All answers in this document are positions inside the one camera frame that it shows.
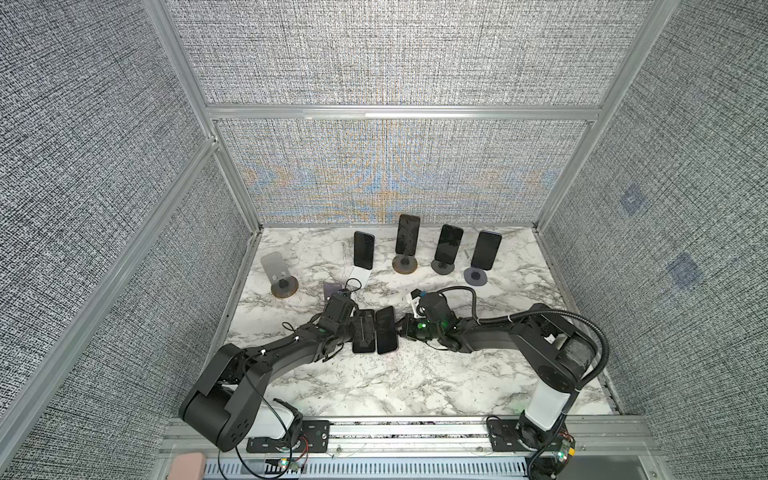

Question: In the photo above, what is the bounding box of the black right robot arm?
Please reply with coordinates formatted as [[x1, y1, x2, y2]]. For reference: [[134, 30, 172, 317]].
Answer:
[[395, 290, 610, 451]]

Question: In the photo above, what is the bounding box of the black smartphone on purple stand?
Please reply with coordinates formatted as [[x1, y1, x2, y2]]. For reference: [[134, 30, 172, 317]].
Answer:
[[471, 231, 502, 271]]

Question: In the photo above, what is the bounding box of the aluminium front rail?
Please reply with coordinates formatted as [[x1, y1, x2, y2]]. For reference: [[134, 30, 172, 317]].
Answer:
[[149, 415, 673, 479]]

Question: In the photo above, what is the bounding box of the grey stand with wooden base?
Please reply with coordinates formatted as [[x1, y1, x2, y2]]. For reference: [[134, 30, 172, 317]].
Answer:
[[260, 252, 299, 299]]

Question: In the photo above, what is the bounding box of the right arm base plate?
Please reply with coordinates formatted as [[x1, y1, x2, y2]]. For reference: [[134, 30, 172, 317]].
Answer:
[[484, 415, 576, 453]]

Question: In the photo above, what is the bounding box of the wooden round-base phone stand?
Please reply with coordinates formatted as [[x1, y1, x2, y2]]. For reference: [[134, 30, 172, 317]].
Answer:
[[392, 254, 418, 275]]

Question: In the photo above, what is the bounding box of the black smartphone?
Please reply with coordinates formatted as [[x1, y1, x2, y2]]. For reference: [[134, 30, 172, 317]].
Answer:
[[395, 214, 421, 256], [434, 224, 464, 264], [471, 231, 502, 271]]

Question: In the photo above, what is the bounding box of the black smartphone on grey stand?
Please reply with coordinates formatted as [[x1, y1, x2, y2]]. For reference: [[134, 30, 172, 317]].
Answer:
[[434, 224, 464, 264]]

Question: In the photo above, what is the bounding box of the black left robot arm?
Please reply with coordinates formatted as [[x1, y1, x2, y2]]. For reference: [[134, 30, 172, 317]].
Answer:
[[179, 290, 359, 452]]

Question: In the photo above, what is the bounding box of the purple round-base phone stand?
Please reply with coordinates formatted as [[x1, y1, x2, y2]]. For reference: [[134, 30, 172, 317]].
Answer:
[[323, 282, 343, 301]]

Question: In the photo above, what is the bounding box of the white folding phone stand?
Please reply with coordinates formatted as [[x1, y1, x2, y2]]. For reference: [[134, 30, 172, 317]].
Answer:
[[345, 266, 371, 291]]

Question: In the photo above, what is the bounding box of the blue-edged smartphone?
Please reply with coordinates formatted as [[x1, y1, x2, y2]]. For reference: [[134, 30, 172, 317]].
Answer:
[[353, 231, 375, 270]]

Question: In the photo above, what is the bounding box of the lilac round-base phone stand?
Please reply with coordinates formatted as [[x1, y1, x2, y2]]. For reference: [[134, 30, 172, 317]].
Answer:
[[464, 267, 488, 287]]

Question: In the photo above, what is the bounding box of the pink-edged smartphone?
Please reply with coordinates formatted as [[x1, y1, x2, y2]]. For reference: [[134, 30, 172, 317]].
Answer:
[[352, 309, 377, 354]]

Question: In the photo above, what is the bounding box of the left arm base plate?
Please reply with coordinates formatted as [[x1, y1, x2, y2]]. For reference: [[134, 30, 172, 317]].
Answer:
[[246, 420, 331, 455]]

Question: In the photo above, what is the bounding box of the pink object at rail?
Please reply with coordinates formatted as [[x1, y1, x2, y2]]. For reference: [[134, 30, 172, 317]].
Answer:
[[166, 452, 207, 480]]

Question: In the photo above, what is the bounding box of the teal-edged smartphone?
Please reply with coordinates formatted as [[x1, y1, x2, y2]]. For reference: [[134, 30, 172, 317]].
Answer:
[[375, 306, 399, 355]]

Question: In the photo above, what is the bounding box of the dark grey round-base stand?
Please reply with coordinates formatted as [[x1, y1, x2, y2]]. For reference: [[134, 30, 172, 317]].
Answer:
[[430, 259, 455, 275]]

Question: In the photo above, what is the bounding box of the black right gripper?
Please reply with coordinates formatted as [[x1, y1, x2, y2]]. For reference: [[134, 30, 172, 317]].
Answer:
[[388, 314, 444, 343]]

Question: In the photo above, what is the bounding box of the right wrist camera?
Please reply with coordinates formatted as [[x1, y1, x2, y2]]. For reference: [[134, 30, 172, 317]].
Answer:
[[406, 289, 425, 318]]

